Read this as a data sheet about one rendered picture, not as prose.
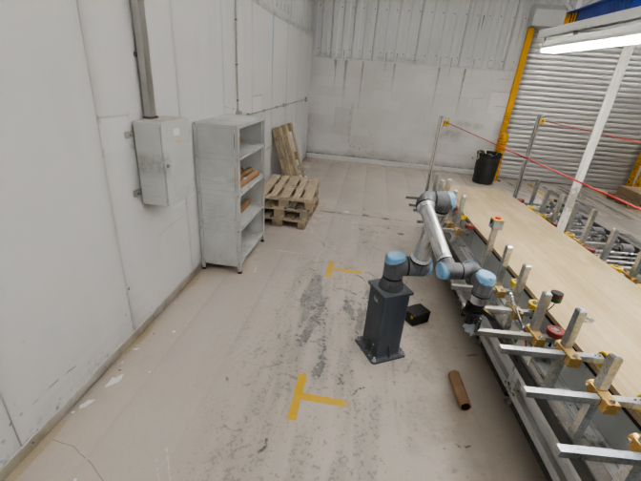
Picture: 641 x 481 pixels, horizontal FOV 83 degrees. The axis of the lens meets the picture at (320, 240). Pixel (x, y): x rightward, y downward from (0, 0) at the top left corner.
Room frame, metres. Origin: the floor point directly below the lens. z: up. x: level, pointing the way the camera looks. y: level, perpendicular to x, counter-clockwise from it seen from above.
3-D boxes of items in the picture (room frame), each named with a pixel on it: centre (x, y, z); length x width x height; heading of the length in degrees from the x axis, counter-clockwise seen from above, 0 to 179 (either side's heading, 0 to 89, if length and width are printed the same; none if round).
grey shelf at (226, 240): (3.88, 1.00, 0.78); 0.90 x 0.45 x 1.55; 174
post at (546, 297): (1.62, -1.19, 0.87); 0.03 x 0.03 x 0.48; 88
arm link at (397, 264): (2.40, -0.57, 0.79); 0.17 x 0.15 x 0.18; 97
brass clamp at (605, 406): (1.10, -1.17, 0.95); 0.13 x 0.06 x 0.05; 178
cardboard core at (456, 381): (1.97, -1.09, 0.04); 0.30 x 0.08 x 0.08; 178
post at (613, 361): (1.12, -1.17, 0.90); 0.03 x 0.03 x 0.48; 88
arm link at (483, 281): (1.60, -0.84, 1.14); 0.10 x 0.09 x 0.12; 7
